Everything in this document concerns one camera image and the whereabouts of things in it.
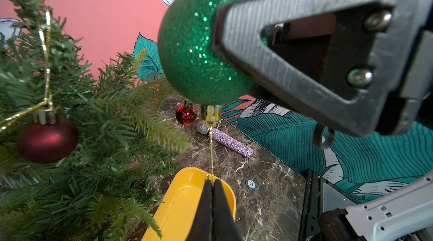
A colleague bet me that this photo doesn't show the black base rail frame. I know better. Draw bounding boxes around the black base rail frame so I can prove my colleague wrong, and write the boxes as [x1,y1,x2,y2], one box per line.
[298,169,364,241]

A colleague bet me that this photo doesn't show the small blue white token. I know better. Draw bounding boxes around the small blue white token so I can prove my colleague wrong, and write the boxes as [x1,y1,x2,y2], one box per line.
[245,179,258,191]

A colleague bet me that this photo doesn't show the shiny red ball ornament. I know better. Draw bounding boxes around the shiny red ball ornament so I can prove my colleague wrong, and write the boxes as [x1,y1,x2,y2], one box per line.
[175,100,197,126]

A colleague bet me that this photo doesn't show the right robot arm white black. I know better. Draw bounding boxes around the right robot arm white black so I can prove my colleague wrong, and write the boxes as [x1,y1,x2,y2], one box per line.
[213,0,433,241]

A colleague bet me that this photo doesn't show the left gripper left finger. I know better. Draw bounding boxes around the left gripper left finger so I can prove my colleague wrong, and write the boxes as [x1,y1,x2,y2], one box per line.
[186,180,213,241]

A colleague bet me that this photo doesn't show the dark red matte ornament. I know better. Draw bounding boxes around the dark red matte ornament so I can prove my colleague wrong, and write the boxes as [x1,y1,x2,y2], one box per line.
[18,106,79,164]

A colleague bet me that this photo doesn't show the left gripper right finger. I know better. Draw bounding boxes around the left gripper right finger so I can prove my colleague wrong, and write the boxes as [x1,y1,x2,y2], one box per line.
[213,179,241,241]

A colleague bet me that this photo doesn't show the yellow plastic tray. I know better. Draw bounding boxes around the yellow plastic tray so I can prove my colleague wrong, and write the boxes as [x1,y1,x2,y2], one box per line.
[142,167,236,241]

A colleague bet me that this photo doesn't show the purple glitter toy microphone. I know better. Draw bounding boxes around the purple glitter toy microphone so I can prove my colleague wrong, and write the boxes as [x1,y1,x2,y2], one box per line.
[196,120,254,159]

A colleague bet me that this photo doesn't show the small green christmas tree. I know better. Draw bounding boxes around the small green christmas tree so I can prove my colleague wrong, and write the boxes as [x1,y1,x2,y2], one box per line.
[1,0,189,241]

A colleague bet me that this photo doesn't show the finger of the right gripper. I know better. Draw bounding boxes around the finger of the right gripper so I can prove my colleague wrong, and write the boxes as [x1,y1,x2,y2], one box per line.
[212,0,433,137]

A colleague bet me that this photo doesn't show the green glitter ball ornament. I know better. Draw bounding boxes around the green glitter ball ornament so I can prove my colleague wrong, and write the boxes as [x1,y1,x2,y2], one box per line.
[157,0,254,105]

